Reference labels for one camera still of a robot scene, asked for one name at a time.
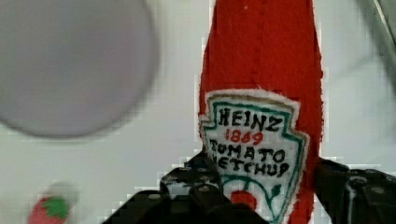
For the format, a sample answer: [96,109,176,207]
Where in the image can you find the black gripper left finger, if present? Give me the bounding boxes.
[102,152,268,224]

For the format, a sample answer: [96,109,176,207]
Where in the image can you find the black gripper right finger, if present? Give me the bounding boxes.
[314,158,396,224]

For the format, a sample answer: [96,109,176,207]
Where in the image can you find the red felt ketchup bottle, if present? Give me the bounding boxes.
[199,0,323,224]

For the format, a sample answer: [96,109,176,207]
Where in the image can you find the small felt strawberry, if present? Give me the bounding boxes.
[27,196,69,224]

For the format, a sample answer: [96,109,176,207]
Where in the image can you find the lilac round plate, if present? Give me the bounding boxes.
[1,0,158,138]

